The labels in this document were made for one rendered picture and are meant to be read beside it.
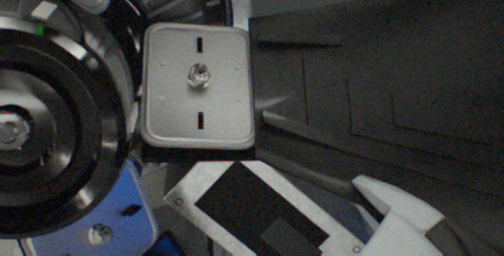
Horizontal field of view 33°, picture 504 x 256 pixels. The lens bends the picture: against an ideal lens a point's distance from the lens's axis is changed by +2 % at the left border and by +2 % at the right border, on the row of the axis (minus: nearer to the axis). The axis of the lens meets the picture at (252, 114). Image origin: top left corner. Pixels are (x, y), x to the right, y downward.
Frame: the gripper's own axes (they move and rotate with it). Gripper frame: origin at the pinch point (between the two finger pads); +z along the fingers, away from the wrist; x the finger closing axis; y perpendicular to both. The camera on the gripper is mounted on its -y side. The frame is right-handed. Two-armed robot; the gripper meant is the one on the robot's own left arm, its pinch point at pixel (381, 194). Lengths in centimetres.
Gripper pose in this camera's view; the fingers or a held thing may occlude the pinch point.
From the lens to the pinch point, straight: 46.9
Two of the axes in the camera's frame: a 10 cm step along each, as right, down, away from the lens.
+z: -6.3, -6.7, 3.9
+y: -7.8, 5.7, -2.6
